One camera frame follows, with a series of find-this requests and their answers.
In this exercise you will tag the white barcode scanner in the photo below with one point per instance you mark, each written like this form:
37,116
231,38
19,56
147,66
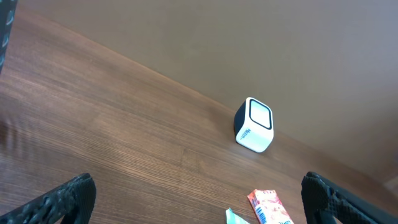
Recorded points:
253,125

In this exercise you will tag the teal wet wipes pack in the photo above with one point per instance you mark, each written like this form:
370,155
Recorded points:
232,218

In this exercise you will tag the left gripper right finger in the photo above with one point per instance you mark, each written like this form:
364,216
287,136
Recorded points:
326,203

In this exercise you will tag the red white small box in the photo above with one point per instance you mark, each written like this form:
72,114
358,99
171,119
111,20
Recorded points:
268,207

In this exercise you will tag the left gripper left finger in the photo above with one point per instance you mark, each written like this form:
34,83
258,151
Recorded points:
72,202

